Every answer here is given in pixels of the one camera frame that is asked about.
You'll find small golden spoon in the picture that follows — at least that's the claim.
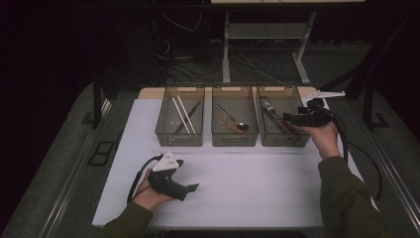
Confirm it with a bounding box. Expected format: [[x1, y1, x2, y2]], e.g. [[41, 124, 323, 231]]
[[220, 115, 244, 134]]

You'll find person's left hand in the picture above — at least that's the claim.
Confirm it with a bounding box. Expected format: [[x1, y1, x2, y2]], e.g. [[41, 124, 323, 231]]
[[132, 169, 176, 212]]

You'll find left hand-held gripper black cable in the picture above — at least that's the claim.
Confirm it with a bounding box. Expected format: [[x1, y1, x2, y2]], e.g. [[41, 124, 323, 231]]
[[127, 154, 164, 204]]

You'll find smoky transparent plastic bin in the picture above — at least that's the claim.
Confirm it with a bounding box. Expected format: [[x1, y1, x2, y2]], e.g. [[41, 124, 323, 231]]
[[155, 84, 206, 148], [211, 82, 260, 148], [257, 83, 314, 148]]

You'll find black metal stand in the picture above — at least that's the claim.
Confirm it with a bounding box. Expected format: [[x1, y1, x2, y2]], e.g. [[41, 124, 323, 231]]
[[361, 82, 390, 132], [91, 70, 115, 130]]

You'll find right hand-held gripper black cable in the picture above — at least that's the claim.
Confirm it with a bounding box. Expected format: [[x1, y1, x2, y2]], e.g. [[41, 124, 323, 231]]
[[325, 105, 350, 163]]

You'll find black rectangular floor frame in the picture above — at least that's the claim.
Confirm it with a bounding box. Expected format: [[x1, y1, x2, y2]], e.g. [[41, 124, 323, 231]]
[[87, 141, 116, 167]]

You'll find fork with wooden handle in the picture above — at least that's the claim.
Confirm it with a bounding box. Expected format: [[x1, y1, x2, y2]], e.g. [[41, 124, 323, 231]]
[[262, 98, 301, 143]]

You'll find knife with wooden handle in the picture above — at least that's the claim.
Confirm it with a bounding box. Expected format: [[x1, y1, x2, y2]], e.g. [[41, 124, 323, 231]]
[[261, 105, 295, 144]]

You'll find metal spoon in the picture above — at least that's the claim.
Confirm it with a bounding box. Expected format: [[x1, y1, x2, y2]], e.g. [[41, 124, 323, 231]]
[[214, 103, 250, 131]]

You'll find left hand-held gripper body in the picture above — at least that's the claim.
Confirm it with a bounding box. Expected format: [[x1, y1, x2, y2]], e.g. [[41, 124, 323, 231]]
[[147, 151, 188, 202]]

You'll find thin black floor cable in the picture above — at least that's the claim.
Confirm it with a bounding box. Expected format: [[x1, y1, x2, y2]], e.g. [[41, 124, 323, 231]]
[[348, 141, 383, 201]]

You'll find bundle of black floor cables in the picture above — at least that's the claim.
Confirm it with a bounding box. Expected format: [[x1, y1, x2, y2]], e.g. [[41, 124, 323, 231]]
[[153, 0, 285, 83]]

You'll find white table cover sheet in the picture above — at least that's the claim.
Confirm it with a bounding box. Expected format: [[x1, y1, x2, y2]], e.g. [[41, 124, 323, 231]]
[[91, 97, 379, 231]]

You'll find person's right hand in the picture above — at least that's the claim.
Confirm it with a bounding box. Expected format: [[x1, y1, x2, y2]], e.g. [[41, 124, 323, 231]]
[[298, 122, 341, 161]]

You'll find aluminium floor rail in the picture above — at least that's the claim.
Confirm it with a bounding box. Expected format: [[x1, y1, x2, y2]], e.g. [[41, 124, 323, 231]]
[[363, 128, 420, 229], [39, 98, 112, 238]]

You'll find white metal desk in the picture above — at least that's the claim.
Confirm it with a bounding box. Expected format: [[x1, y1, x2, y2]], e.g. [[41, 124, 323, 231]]
[[210, 0, 366, 85]]

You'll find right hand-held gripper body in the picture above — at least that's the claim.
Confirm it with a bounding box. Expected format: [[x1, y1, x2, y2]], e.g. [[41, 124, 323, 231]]
[[291, 89, 346, 128]]

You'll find hand-held gripper black cable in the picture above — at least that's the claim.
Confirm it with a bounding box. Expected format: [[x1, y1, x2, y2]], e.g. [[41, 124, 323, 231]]
[[325, 105, 350, 163], [127, 154, 164, 204]]

